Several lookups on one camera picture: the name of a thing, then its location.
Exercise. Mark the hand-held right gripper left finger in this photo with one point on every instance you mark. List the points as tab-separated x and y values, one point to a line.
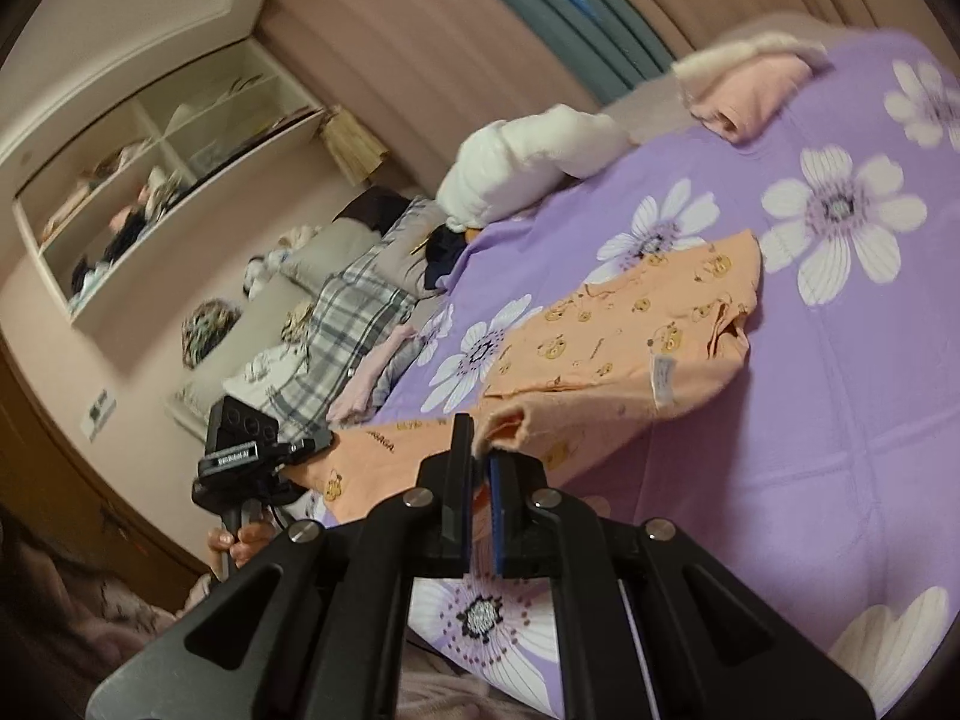
466	510

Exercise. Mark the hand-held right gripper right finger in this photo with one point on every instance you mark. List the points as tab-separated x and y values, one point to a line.
496	517

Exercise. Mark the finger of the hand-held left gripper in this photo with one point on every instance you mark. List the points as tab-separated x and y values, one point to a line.
311	442

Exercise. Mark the orange cartoon print shirt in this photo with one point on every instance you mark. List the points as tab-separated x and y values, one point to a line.
600	360

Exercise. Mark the navy clothes pile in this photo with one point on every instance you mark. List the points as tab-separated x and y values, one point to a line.
444	255

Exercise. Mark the pile of assorted clothes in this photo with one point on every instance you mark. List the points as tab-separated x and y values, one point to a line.
127	225

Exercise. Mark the person's left hand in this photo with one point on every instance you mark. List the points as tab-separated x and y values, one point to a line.
244	544

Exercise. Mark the white printed pillow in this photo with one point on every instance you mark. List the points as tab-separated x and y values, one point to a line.
247	375

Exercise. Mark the pale pink garment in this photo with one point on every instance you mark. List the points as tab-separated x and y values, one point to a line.
367	390

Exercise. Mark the round patterned cushion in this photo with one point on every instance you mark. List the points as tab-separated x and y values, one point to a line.
206	330

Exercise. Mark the grey plaid blanket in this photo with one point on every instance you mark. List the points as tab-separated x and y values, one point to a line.
352	330

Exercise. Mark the white plush toy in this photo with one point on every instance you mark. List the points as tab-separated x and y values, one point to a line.
266	270

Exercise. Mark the brown wooden cabinet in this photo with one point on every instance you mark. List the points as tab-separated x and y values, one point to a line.
67	480

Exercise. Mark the grey pillow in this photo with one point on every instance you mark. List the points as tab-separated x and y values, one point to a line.
330	255

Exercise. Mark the dark brown pillow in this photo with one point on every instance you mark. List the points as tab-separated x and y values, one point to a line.
371	208

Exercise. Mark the person's pink fuzzy clothing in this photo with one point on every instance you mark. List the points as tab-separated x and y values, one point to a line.
60	615

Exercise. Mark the straw woven bag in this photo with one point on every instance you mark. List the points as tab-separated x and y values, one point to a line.
352	142

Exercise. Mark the purple floral bedsheet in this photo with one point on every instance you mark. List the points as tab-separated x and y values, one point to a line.
825	405

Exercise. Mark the white fluffy blanket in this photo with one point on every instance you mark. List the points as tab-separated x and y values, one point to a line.
525	157

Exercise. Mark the beige curtain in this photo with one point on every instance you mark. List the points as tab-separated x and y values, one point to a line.
412	37

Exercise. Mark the pink folded garment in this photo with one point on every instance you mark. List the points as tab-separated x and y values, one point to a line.
757	94

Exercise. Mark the teal curtain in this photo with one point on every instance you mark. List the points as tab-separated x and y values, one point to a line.
570	7

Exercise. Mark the cream folded cloth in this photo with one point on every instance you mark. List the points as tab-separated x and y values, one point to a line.
720	60

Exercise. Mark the wall socket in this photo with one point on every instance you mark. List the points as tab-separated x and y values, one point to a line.
97	409

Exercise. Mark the white wall shelf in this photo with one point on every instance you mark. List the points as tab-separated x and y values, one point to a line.
90	315

